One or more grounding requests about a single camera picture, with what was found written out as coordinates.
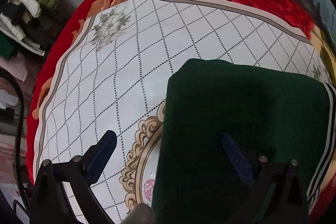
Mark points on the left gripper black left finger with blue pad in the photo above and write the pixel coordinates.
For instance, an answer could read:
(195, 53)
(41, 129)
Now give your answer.
(50, 203)

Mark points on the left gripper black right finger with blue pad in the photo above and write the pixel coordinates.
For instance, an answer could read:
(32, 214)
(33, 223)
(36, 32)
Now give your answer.
(275, 192)

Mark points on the green white varsity jacket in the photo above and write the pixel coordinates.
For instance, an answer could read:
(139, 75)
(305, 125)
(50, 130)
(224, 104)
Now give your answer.
(280, 115)

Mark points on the pile of clothes on rack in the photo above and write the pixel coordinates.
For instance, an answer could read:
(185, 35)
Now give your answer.
(31, 26)

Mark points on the white quilted floral mat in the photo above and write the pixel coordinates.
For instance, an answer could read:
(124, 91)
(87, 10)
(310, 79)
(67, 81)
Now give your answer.
(115, 74)

